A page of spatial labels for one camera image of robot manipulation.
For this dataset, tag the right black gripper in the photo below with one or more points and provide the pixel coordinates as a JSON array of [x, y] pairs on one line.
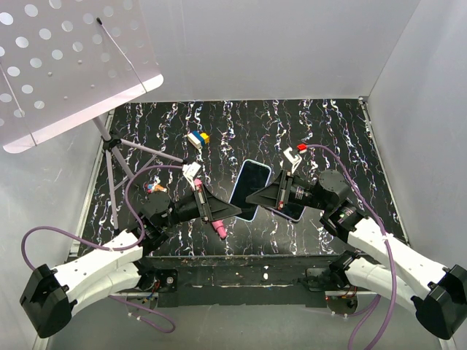
[[276, 193]]

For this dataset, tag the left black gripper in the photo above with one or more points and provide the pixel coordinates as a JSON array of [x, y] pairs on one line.
[[214, 208]]

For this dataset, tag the phone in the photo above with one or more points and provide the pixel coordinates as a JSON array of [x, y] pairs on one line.
[[252, 177], [291, 211]]

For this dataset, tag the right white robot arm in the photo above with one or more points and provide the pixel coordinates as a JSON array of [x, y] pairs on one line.
[[434, 293]]

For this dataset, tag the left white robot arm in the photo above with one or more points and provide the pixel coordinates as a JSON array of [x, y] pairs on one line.
[[52, 296]]

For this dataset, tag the phone in purple case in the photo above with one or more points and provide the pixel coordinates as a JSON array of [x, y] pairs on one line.
[[291, 211]]

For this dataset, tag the pink marker pen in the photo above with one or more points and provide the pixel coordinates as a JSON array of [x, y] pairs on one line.
[[217, 225]]

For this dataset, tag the small orange toy figure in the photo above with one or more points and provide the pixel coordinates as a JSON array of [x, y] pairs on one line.
[[154, 187]]

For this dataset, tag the white blue yellow toy blocks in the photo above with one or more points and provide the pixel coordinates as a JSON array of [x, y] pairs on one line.
[[198, 140]]

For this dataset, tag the perforated white music stand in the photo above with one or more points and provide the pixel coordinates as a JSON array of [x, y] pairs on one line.
[[63, 64]]

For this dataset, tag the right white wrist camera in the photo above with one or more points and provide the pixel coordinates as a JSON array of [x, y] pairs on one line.
[[293, 156]]

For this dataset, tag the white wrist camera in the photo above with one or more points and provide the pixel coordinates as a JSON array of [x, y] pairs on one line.
[[293, 156], [190, 172]]

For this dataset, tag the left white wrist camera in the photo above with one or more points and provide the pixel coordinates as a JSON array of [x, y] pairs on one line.
[[190, 172]]

